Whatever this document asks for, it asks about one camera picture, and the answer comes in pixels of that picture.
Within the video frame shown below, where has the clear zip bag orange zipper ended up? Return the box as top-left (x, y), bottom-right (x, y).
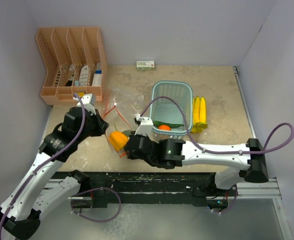
top-left (103, 102), bottom-right (132, 158)

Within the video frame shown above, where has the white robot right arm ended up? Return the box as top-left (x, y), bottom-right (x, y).
top-left (124, 135), bottom-right (269, 196)

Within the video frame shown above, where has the green cucumber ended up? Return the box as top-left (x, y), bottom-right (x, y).
top-left (153, 120), bottom-right (184, 128)

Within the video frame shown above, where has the light blue plastic basket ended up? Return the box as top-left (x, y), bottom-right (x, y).
top-left (149, 80), bottom-right (192, 141)

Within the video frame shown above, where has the white blue box in organizer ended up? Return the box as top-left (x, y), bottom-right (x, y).
top-left (91, 62), bottom-right (102, 87)

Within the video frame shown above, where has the orange fruit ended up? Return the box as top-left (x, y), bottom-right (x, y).
top-left (109, 131), bottom-right (129, 152)

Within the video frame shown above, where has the small orange tangerine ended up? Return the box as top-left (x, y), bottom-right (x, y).
top-left (158, 124), bottom-right (171, 131)

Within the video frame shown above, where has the white bottle in organizer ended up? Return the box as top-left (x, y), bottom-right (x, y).
top-left (79, 65), bottom-right (90, 87)

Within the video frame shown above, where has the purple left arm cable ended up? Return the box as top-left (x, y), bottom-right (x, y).
top-left (0, 93), bottom-right (86, 240)

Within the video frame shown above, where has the yellow banana bunch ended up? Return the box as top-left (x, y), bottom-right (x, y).
top-left (191, 96), bottom-right (208, 134)

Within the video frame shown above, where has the small green white box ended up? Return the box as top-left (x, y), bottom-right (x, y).
top-left (136, 60), bottom-right (155, 71)

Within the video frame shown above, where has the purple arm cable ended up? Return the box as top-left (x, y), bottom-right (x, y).
top-left (0, 93), bottom-right (86, 240)
top-left (139, 96), bottom-right (294, 155)

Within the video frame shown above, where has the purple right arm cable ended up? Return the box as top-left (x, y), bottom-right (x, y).
top-left (139, 96), bottom-right (294, 155)

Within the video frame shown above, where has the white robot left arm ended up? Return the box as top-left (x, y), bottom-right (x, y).
top-left (0, 104), bottom-right (109, 240)

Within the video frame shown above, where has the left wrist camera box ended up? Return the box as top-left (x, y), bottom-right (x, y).
top-left (81, 93), bottom-right (96, 115)

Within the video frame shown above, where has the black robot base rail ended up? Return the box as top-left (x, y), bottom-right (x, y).
top-left (68, 170), bottom-right (237, 208)

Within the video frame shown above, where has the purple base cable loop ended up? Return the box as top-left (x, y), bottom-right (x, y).
top-left (70, 187), bottom-right (123, 223)

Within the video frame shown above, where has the pink plastic file organizer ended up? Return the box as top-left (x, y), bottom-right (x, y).
top-left (36, 26), bottom-right (108, 106)

